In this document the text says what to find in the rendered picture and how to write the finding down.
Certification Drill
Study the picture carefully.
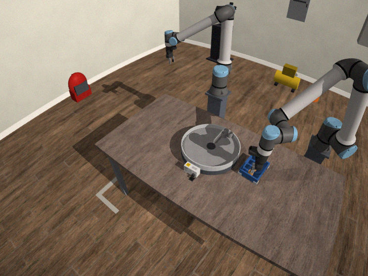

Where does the blue crate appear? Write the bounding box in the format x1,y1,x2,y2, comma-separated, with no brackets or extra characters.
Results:
239,153,270,183

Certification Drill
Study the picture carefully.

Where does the grey turntable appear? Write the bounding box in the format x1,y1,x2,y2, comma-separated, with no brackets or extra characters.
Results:
180,123,241,176

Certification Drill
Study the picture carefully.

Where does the black cabinet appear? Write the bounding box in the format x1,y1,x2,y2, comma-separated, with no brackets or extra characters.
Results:
206,23,234,62

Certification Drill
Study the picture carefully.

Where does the wooden table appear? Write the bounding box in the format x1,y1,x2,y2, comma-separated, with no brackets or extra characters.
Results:
94,94,347,276

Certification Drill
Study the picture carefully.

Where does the white control box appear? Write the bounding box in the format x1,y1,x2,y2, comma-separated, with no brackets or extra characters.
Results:
184,161,201,182

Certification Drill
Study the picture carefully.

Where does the yellow cart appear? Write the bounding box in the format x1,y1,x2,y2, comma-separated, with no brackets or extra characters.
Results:
273,63,301,93

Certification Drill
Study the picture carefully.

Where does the red welding helmet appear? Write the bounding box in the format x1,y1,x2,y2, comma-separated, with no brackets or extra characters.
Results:
68,72,92,103

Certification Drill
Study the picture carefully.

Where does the grey electrical panel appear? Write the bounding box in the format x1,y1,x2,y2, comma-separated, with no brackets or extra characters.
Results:
286,0,311,22

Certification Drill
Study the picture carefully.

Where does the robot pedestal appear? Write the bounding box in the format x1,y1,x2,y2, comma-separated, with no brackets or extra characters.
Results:
304,140,331,165
205,90,232,119

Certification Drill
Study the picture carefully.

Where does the grey wall cabinet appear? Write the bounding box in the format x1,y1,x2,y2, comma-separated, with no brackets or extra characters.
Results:
357,13,368,46

